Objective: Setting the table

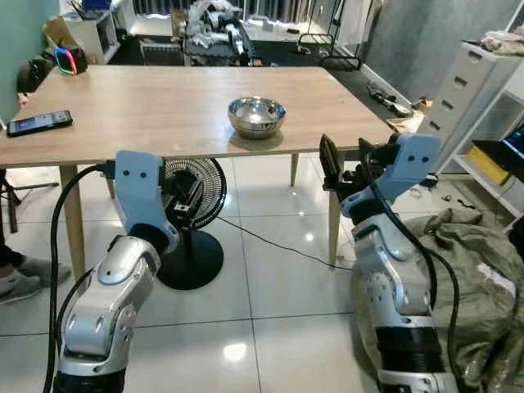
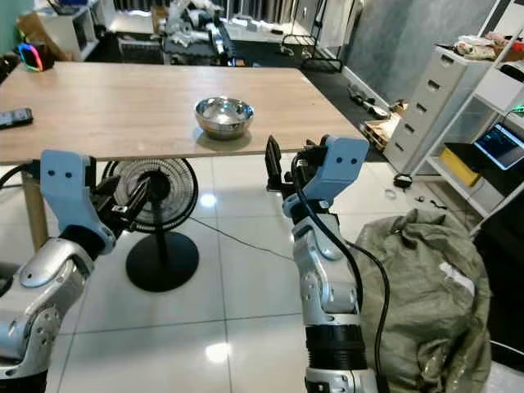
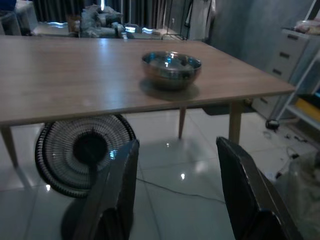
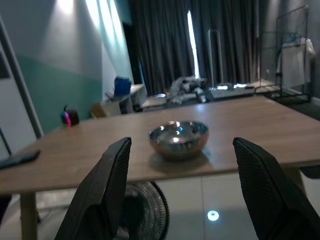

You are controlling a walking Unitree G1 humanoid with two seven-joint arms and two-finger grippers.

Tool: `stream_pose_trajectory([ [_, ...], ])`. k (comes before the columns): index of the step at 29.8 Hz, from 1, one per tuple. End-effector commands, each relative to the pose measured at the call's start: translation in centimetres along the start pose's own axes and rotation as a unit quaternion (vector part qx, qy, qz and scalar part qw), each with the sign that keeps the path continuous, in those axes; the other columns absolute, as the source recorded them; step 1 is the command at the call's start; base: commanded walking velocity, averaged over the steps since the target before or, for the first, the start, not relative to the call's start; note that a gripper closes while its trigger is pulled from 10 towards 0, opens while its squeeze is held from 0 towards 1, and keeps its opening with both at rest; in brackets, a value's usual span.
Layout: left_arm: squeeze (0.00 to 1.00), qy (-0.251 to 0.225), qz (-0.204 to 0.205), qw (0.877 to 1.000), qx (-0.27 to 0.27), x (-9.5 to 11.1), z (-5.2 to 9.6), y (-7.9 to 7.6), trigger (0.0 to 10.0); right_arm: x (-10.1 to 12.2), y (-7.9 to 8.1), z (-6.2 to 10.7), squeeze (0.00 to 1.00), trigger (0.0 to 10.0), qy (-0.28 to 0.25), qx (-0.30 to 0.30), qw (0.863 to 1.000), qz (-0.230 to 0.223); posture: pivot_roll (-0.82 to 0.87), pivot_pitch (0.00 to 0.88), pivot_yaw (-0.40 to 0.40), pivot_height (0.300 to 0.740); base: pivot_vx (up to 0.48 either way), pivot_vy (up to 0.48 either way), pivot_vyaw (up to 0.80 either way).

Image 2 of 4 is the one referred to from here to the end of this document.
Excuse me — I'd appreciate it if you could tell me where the stainless steel bowl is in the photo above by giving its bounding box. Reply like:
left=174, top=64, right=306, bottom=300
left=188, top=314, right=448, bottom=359
left=195, top=97, right=255, bottom=140

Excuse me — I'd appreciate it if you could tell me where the small wooden pallet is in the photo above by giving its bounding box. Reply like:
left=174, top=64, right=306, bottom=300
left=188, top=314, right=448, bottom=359
left=364, top=100, right=410, bottom=152

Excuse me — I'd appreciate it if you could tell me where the black metal rack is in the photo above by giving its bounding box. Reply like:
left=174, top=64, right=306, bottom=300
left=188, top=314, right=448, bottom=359
left=282, top=0, right=345, bottom=73

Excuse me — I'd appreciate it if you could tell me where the light wooden table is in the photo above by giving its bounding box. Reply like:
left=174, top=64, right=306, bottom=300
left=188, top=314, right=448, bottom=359
left=0, top=61, right=369, bottom=251

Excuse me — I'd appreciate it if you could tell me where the black smartphone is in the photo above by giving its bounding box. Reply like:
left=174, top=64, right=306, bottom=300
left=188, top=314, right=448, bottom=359
left=0, top=108, right=34, bottom=129

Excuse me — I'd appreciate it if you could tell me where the white drawer cabinet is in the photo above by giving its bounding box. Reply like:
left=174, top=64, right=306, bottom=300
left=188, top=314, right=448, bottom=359
left=383, top=47, right=492, bottom=174

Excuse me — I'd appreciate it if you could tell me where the yellow box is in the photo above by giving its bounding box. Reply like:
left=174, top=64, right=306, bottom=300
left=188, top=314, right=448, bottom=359
left=440, top=147, right=482, bottom=187

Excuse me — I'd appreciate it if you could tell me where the cluttered metal workbench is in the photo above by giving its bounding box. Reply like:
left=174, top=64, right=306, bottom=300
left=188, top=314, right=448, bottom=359
left=164, top=0, right=242, bottom=66

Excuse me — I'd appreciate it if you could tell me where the white shelf unit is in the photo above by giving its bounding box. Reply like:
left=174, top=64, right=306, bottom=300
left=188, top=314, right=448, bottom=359
left=41, top=4, right=99, bottom=60

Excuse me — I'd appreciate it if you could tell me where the olive green woven sack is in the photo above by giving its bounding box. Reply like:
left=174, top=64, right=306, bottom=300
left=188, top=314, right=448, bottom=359
left=344, top=209, right=494, bottom=393

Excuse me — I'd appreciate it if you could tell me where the brown cardboard box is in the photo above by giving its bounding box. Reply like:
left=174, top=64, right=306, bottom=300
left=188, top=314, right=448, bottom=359
left=16, top=12, right=54, bottom=46

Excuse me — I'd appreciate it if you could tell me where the floral cloth bundle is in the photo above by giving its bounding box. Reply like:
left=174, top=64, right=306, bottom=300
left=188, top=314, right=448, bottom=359
left=454, top=33, right=524, bottom=62

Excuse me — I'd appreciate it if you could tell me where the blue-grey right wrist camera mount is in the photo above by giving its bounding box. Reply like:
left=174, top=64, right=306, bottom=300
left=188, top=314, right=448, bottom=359
left=282, top=135, right=371, bottom=218

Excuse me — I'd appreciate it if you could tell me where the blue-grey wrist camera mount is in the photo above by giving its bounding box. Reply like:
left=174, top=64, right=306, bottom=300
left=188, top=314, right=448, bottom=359
left=282, top=135, right=371, bottom=218
left=41, top=150, right=117, bottom=255

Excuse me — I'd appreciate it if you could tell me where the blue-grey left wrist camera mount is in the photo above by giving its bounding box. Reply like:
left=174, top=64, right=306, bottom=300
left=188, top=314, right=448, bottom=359
left=41, top=150, right=117, bottom=255

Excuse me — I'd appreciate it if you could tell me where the black pedestal fan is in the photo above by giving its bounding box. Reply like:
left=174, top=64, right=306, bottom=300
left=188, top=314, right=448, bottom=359
left=102, top=157, right=200, bottom=293

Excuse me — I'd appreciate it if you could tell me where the thin black fan cord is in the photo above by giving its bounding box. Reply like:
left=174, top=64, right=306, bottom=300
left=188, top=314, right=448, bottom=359
left=196, top=219, right=296, bottom=261

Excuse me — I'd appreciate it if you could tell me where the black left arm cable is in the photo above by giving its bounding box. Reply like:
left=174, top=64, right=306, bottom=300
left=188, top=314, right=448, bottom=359
left=0, top=162, right=42, bottom=185

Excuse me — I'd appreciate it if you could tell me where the black speaker with rainbow ring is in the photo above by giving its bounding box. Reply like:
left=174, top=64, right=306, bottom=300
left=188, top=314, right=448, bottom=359
left=16, top=41, right=47, bottom=73

